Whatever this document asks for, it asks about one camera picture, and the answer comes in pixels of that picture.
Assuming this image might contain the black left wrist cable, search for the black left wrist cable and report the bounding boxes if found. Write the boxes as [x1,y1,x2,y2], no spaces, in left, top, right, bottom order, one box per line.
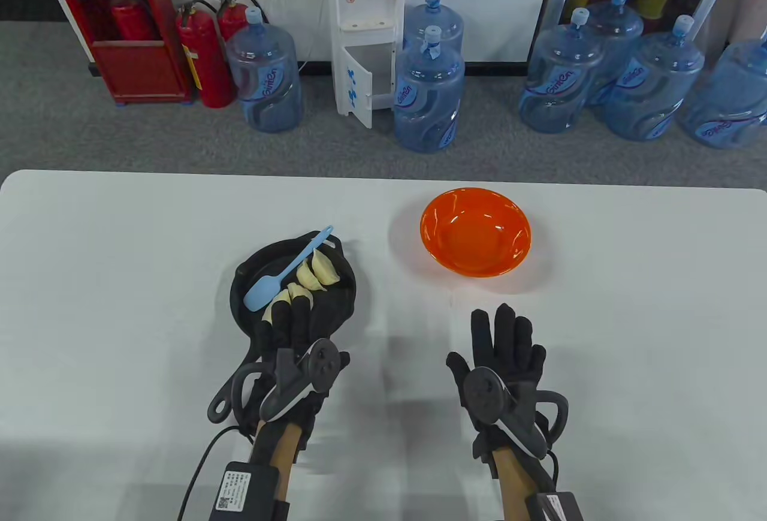
[178,425,252,521]

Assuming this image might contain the orange plastic bowl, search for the orange plastic bowl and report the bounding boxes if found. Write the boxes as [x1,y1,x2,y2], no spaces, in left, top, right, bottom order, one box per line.
[419,187,533,278]

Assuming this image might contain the white cable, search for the white cable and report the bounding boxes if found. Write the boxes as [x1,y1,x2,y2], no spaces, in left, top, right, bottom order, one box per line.
[264,0,330,75]

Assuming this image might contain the red extinguisher inside cabinet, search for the red extinguisher inside cabinet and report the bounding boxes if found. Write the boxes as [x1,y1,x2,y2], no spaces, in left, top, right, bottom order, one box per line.
[110,0,158,42]

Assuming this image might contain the black grey left hand controller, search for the black grey left hand controller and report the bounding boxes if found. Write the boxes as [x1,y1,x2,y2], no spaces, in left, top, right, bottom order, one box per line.
[231,338,351,426]

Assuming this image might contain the black wrist sensor box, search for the black wrist sensor box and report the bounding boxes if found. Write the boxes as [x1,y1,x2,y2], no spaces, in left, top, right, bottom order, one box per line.
[215,462,281,521]
[527,491,582,521]

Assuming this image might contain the tall red fire extinguisher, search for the tall red fire extinguisher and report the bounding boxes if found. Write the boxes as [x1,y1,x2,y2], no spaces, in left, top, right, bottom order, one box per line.
[175,0,235,109]

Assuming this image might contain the black frying pan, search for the black frying pan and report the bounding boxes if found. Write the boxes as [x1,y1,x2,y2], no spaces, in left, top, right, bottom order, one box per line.
[207,233,358,424]

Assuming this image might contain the person's left forearm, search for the person's left forearm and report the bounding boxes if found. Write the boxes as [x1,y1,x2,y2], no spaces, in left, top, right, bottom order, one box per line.
[252,420,303,521]

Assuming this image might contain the black grey hand controller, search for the black grey hand controller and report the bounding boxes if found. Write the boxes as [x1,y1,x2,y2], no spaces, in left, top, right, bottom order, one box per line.
[463,367,570,460]
[231,338,351,426]

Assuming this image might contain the blue dessert shovel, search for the blue dessert shovel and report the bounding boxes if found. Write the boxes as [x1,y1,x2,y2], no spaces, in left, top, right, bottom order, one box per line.
[243,225,334,312]

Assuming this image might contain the black left wrist sensor box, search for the black left wrist sensor box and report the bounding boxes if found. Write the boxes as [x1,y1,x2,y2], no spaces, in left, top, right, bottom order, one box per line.
[215,462,281,521]

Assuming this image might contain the person's right hand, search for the person's right hand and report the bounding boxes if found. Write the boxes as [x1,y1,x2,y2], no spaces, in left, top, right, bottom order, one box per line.
[445,303,561,477]

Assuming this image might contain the black grey right hand controller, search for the black grey right hand controller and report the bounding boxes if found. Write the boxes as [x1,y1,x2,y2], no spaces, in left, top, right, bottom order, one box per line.
[463,367,570,460]

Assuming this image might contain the red fire extinguisher cabinet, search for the red fire extinguisher cabinet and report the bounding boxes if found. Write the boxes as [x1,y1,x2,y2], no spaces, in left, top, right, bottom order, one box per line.
[49,0,195,105]

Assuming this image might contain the person's left hand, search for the person's left hand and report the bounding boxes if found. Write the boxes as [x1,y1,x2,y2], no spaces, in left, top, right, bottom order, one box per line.
[240,296,351,444]

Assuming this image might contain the blue water jug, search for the blue water jug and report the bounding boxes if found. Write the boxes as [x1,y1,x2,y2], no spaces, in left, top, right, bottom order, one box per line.
[677,23,767,150]
[394,25,466,154]
[518,7,606,134]
[602,14,706,142]
[226,7,304,134]
[584,0,645,108]
[403,0,465,54]

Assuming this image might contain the person's right forearm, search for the person's right forearm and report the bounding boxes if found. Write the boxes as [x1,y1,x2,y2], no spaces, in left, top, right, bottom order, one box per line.
[488,448,555,521]

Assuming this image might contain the short red fire extinguisher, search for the short red fire extinguisher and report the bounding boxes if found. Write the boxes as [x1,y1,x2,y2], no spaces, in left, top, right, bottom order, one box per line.
[215,0,269,45]

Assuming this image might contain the black right wrist sensor box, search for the black right wrist sensor box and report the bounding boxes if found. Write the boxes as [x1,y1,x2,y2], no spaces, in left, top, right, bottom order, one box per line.
[527,491,582,521]

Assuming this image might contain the white water dispenser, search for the white water dispenser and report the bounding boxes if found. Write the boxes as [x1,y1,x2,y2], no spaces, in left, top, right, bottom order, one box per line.
[331,0,405,129]

